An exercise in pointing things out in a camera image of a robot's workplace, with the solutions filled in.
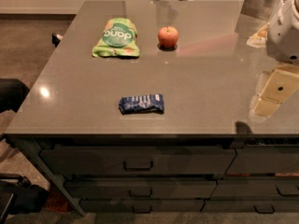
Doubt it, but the red apple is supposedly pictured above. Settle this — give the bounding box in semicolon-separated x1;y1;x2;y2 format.
158;26;178;48

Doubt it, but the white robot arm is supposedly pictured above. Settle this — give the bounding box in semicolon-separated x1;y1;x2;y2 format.
266;0;299;65

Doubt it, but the blue snack bar wrapper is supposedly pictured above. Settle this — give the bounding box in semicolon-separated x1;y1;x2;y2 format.
119;93;164;115

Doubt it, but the green snack bag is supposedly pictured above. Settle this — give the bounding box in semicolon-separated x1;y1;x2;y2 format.
92;18;140;58

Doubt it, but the bottom left drawer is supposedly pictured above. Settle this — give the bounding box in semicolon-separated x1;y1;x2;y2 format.
79;199;205;214

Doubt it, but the drawer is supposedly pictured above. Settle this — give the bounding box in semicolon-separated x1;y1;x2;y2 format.
79;199;205;214
227;148;299;174
40;147;235;175
211;180;299;201
202;201;299;214
64;179;217;200

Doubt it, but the middle left drawer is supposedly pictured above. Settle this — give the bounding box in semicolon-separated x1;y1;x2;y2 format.
64;179;217;200

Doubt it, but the top left drawer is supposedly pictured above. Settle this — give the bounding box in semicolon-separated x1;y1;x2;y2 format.
40;147;235;175

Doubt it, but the top right drawer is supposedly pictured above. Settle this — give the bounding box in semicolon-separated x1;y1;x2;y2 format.
227;148;299;174

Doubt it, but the small black white object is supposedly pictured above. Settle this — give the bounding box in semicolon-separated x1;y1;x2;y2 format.
51;34;63;47

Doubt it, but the red object on floor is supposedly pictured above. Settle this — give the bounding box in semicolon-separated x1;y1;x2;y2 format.
45;191;73;214

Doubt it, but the black chair at left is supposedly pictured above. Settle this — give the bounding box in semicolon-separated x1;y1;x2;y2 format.
0;78;30;112

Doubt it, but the bottom right drawer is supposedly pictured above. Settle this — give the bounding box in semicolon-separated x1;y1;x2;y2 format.
202;201;299;214

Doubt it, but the black object on floor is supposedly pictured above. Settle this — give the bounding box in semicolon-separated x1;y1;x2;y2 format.
0;173;49;217

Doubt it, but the middle right drawer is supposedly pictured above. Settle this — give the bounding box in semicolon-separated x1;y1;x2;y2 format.
211;180;299;201

